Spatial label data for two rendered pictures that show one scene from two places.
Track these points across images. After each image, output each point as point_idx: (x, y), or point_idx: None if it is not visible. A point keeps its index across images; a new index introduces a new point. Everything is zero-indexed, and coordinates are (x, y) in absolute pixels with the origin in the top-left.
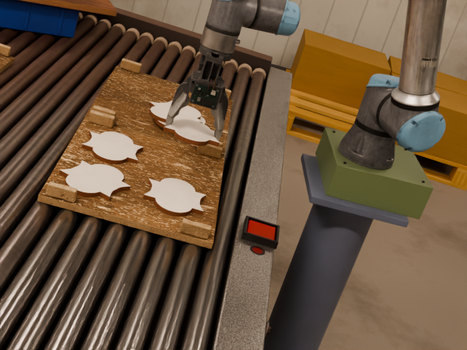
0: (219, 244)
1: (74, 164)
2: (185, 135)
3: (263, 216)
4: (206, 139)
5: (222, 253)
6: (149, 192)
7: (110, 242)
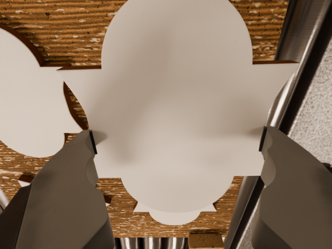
0: (235, 219)
1: (15, 177)
2: (159, 195)
3: (325, 138)
4: (225, 186)
5: (237, 227)
6: (137, 205)
7: (128, 248)
